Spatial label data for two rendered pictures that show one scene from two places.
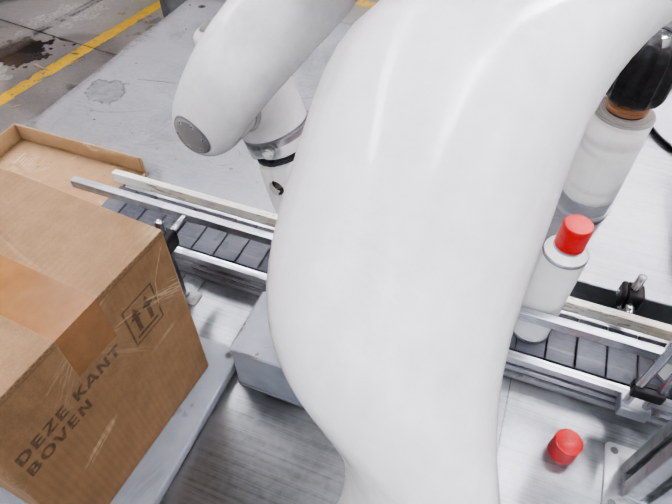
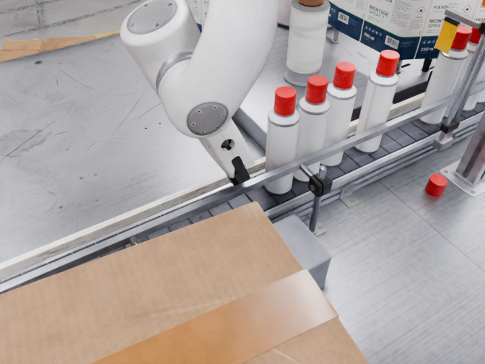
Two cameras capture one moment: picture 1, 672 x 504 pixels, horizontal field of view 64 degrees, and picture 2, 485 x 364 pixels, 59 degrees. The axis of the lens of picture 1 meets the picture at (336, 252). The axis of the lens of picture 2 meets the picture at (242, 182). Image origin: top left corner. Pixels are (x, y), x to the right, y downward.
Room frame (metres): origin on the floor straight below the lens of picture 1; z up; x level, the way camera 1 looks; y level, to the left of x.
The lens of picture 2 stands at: (0.20, 0.42, 1.44)
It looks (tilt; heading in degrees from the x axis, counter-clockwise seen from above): 45 degrees down; 308
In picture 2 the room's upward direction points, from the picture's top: straight up
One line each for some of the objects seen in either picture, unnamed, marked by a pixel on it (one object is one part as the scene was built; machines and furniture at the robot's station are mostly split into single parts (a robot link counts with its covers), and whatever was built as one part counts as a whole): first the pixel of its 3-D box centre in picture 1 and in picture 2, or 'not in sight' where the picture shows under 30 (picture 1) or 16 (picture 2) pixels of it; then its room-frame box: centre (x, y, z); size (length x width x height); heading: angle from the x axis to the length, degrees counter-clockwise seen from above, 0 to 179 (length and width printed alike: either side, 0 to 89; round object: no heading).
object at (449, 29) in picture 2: not in sight; (447, 35); (0.36, -0.37, 1.09); 0.03 x 0.01 x 0.06; 159
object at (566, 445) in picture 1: (565, 446); (436, 185); (0.26, -0.28, 0.85); 0.03 x 0.03 x 0.03
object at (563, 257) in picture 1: (551, 281); (377, 104); (0.41, -0.27, 0.98); 0.05 x 0.05 x 0.20
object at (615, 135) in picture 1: (615, 131); (309, 18); (0.66, -0.41, 1.03); 0.09 x 0.09 x 0.30
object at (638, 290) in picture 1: (624, 301); not in sight; (0.45, -0.41, 0.89); 0.03 x 0.03 x 0.12; 69
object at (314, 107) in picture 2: not in sight; (310, 131); (0.47, -0.12, 0.98); 0.05 x 0.05 x 0.20
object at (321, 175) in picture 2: not in sight; (308, 194); (0.42, -0.05, 0.91); 0.07 x 0.03 x 0.16; 159
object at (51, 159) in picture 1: (32, 189); not in sight; (0.73, 0.55, 0.85); 0.30 x 0.26 x 0.04; 69
